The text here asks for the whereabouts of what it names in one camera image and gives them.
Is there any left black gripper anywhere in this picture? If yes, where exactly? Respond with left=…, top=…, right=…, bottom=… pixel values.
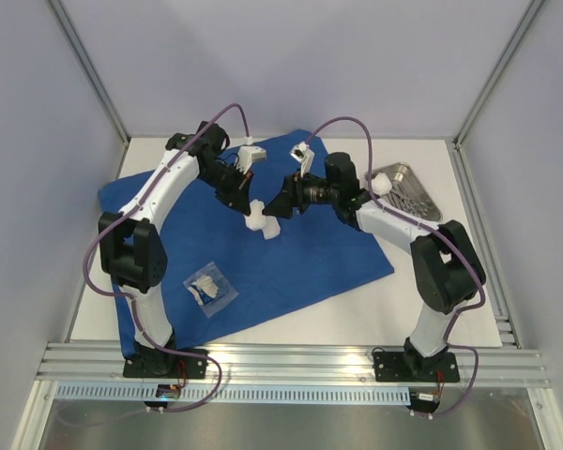
left=199, top=161, right=254, bottom=216

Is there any white gauze pad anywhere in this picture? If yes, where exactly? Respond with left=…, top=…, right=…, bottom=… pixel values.
left=262, top=217, right=281, bottom=240
left=371, top=172, right=392, bottom=197
left=244, top=199, right=266, bottom=232

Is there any blue surgical drape cloth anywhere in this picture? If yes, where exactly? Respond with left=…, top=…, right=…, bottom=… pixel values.
left=97, top=128, right=396, bottom=357

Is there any clear packet with gloves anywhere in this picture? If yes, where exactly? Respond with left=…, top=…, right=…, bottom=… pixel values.
left=184, top=262, right=238, bottom=318

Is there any stainless steel instrument tray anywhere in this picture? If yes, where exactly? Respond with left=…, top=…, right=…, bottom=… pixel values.
left=363, top=162, right=443, bottom=222

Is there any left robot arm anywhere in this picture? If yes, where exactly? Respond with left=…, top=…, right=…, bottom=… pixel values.
left=99, top=122, right=266, bottom=378

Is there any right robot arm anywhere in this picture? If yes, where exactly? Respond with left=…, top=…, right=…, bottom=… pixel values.
left=264, top=143, right=485, bottom=380

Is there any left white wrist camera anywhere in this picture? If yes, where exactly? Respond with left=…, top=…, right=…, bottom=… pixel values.
left=235, top=145, right=266, bottom=174

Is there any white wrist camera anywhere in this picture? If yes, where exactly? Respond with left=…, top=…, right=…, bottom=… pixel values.
left=235, top=145, right=266, bottom=174
left=289, top=142, right=314, bottom=177

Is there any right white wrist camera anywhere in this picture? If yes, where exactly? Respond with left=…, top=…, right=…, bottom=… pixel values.
left=289, top=142, right=314, bottom=177

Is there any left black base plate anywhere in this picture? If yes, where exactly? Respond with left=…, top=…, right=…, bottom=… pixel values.
left=123, top=346, right=208, bottom=380

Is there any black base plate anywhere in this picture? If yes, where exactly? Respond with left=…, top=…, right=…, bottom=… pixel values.
left=123, top=346, right=208, bottom=380
left=372, top=348, right=461, bottom=383

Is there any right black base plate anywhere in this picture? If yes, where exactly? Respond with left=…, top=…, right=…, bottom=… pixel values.
left=372, top=348, right=461, bottom=383

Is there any slotted cable duct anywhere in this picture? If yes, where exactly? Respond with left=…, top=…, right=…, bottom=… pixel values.
left=54, top=382, right=410, bottom=406

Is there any aluminium mounting rail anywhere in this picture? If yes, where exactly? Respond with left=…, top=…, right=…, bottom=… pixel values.
left=36, top=340, right=551, bottom=388

